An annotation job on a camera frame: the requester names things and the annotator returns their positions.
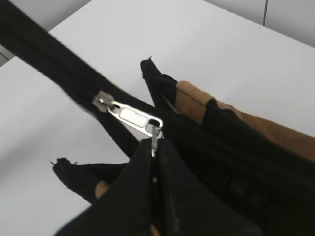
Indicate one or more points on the black canvas tote bag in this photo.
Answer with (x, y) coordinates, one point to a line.
(262, 170)

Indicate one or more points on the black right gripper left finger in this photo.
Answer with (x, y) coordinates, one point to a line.
(119, 194)

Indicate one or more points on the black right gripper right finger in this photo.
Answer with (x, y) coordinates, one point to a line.
(190, 208)

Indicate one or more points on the silver zipper pull with ring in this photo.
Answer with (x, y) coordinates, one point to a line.
(133, 117)

